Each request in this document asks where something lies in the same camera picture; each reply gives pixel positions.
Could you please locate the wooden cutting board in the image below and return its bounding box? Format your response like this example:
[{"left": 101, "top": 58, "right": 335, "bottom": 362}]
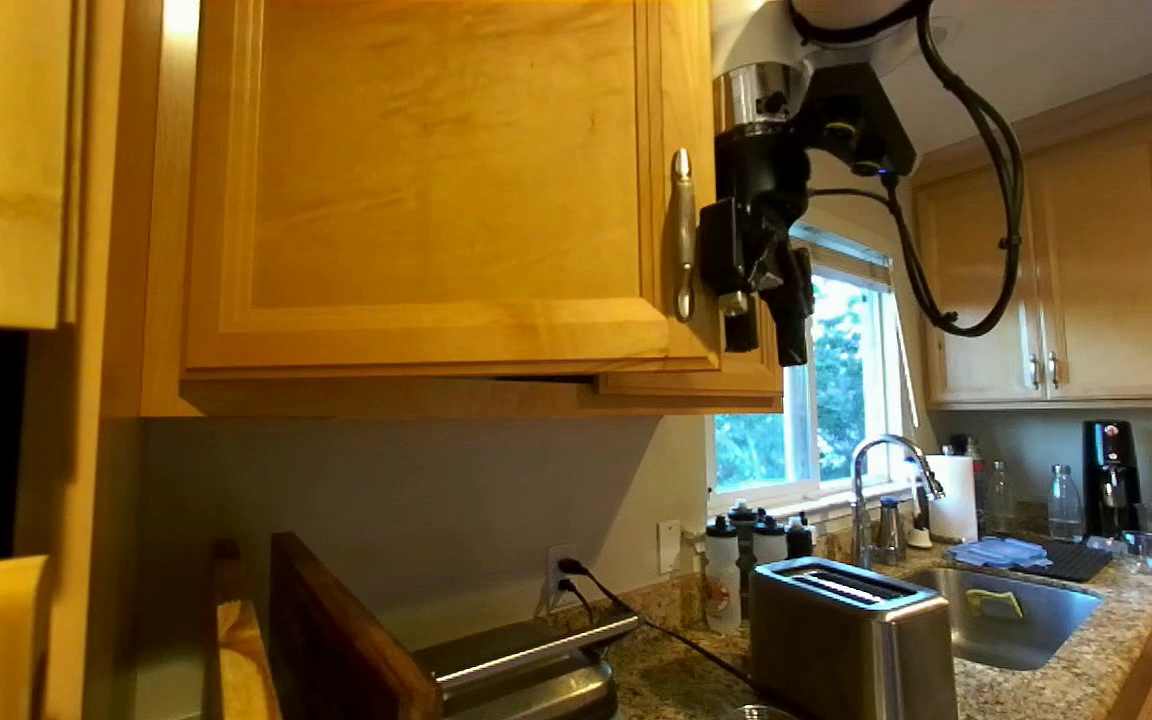
[{"left": 209, "top": 531, "right": 445, "bottom": 720}]

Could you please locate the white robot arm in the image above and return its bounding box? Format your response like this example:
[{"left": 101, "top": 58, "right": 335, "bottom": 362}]
[{"left": 696, "top": 0, "right": 916, "bottom": 368}]

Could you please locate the kitchen window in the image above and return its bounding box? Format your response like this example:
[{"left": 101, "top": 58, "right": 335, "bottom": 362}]
[{"left": 710, "top": 225, "right": 910, "bottom": 513}]

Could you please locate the blue dish cloth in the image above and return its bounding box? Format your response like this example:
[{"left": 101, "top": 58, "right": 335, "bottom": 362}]
[{"left": 951, "top": 535, "right": 1052, "bottom": 572}]

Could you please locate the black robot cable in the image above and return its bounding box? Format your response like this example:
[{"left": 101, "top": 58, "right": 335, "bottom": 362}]
[{"left": 790, "top": 0, "right": 1030, "bottom": 340}]

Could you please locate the wooden cabinet door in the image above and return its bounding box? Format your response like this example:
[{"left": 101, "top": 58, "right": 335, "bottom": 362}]
[{"left": 186, "top": 0, "right": 720, "bottom": 376}]

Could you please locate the metal cabinet door handle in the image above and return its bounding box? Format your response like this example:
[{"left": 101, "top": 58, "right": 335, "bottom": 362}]
[{"left": 674, "top": 148, "right": 696, "bottom": 322}]

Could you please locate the chrome kitchen faucet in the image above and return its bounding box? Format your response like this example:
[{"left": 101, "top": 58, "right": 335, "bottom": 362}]
[{"left": 852, "top": 434, "right": 944, "bottom": 570}]

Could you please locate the black soda maker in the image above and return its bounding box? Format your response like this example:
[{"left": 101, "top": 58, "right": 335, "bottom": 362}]
[{"left": 1085, "top": 422, "right": 1140, "bottom": 535}]

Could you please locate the stainless sink basin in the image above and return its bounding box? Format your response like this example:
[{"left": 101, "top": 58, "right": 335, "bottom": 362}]
[{"left": 916, "top": 565, "right": 1099, "bottom": 674}]

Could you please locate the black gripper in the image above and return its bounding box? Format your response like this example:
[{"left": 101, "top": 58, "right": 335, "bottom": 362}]
[{"left": 699, "top": 129, "right": 812, "bottom": 368}]

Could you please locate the paper towel roll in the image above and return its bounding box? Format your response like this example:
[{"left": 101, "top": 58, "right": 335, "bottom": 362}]
[{"left": 927, "top": 455, "right": 976, "bottom": 546}]

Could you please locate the right wooden wall cabinet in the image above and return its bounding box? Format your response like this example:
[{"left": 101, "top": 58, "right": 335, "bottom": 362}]
[{"left": 927, "top": 121, "right": 1152, "bottom": 409}]

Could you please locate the white bottle black cap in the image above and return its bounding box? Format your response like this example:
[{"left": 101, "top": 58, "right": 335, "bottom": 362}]
[{"left": 706, "top": 518, "right": 739, "bottom": 637}]

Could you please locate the stainless steel toaster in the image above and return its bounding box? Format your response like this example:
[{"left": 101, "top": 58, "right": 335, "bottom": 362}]
[{"left": 750, "top": 557, "right": 956, "bottom": 720}]

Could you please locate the black power plug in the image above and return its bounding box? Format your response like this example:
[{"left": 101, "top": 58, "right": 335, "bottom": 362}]
[{"left": 556, "top": 557, "right": 593, "bottom": 579}]

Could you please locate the stainless panini grill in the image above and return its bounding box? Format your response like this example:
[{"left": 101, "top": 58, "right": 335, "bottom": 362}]
[{"left": 415, "top": 617, "right": 636, "bottom": 720}]

